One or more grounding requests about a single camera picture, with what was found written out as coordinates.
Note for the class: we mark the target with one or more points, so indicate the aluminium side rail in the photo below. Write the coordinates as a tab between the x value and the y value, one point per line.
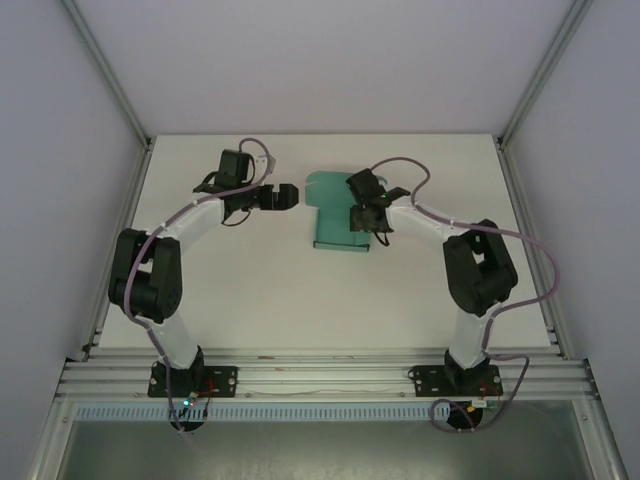
117	250
532	250

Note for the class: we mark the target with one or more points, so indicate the grey metal sheet panel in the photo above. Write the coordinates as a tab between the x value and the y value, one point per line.
325	450

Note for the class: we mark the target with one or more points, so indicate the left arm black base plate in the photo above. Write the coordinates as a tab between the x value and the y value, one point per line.
225	380

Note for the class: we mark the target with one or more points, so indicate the wide aluminium frame rail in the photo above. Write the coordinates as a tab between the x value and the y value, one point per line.
325	370

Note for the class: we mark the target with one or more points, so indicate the teal paper box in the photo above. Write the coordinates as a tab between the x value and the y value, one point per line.
340	232

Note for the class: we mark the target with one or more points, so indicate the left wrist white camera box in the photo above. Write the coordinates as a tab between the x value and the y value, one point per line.
262	162

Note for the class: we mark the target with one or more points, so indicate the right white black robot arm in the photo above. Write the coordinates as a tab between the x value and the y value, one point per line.
470	340

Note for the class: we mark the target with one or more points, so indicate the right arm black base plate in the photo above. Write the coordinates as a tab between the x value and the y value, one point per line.
425	380

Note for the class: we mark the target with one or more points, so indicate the aluminium corner post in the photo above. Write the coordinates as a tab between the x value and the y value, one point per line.
545	70
107	75

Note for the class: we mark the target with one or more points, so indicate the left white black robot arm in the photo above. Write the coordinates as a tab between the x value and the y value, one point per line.
182	345

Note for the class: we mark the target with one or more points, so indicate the small white yellow connector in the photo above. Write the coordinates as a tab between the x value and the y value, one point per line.
480	403

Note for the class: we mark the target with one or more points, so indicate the small LED circuit board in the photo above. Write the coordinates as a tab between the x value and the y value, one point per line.
189	401

